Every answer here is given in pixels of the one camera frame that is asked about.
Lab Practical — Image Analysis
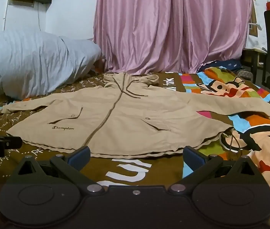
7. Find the beige Champion hooded jacket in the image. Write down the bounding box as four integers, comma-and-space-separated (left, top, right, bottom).
0, 73, 270, 158

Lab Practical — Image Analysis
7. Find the grey bundled duvet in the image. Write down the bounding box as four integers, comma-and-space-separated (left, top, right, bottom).
0, 30, 105, 100

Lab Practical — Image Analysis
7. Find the grey slipper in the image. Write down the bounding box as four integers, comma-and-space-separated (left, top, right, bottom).
237, 69, 254, 82

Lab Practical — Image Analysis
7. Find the dark blue cloth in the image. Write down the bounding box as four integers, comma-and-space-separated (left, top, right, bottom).
197, 60, 242, 72

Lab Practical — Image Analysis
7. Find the wooden desk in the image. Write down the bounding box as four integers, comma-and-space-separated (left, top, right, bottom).
240, 48, 267, 84

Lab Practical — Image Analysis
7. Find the pink satin curtain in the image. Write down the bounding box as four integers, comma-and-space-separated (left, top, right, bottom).
93, 0, 253, 74

